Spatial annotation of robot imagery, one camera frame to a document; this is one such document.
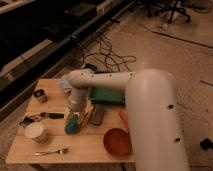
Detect small metal can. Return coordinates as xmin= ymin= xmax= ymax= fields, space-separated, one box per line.
xmin=34 ymin=89 xmax=47 ymax=103

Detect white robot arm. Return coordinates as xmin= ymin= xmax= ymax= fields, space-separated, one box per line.
xmin=68 ymin=69 xmax=190 ymax=171

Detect white cup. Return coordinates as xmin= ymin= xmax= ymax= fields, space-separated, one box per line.
xmin=24 ymin=122 xmax=47 ymax=143

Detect orange pan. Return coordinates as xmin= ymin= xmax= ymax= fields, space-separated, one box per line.
xmin=103 ymin=111 xmax=132 ymax=157

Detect black power adapter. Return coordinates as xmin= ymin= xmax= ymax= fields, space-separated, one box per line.
xmin=82 ymin=63 xmax=97 ymax=72

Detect green sponge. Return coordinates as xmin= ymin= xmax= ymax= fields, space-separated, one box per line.
xmin=65 ymin=115 xmax=80 ymax=134

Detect black handled can opener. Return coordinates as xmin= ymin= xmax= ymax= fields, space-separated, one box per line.
xmin=19 ymin=112 xmax=64 ymax=127

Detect black floor cables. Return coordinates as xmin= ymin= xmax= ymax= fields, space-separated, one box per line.
xmin=71 ymin=33 xmax=138 ymax=73

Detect silver fork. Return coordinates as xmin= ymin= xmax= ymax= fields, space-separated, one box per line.
xmin=34 ymin=148 xmax=69 ymax=156

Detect wooden table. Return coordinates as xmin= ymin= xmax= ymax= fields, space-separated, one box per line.
xmin=5 ymin=78 xmax=136 ymax=165

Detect office chair base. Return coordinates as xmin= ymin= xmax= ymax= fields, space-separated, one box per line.
xmin=138 ymin=0 xmax=191 ymax=24

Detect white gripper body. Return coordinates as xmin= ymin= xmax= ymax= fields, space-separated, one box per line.
xmin=64 ymin=101 xmax=93 ymax=124

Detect green tray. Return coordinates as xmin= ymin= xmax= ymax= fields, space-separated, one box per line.
xmin=87 ymin=70 xmax=127 ymax=106

